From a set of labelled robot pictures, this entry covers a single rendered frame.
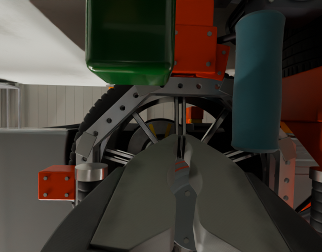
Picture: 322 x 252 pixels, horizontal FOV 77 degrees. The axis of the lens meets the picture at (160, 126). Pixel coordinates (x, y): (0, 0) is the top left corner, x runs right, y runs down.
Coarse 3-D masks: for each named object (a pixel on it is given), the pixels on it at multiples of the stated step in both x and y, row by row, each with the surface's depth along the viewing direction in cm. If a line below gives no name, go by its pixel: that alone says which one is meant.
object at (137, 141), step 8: (160, 120) 95; (160, 128) 95; (136, 136) 95; (144, 136) 95; (160, 136) 96; (128, 144) 95; (136, 144) 95; (144, 144) 95; (152, 144) 91; (128, 152) 95; (136, 152) 96
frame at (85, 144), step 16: (176, 80) 49; (192, 80) 49; (208, 80) 49; (224, 80) 49; (128, 96) 48; (144, 96) 48; (192, 96) 55; (208, 96) 54; (224, 96) 52; (112, 112) 48; (128, 112) 48; (96, 128) 48; (112, 128) 49; (80, 144) 48; (96, 144) 49; (288, 144) 50; (80, 160) 49; (96, 160) 53; (272, 160) 54; (288, 160) 51; (272, 176) 55; (288, 176) 50; (288, 192) 51
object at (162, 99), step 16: (160, 96) 57; (176, 96) 59; (176, 112) 59; (208, 112) 80; (224, 112) 60; (144, 128) 59; (176, 128) 60; (224, 128) 80; (112, 144) 69; (112, 160) 59; (128, 160) 61; (240, 160) 61; (256, 160) 62
